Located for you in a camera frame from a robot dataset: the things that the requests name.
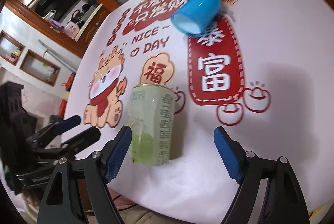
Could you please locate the blue plastic cup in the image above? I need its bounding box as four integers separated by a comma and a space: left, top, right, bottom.
170, 0, 221, 37

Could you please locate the green milk tea cup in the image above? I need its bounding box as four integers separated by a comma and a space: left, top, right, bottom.
129, 84, 176, 166

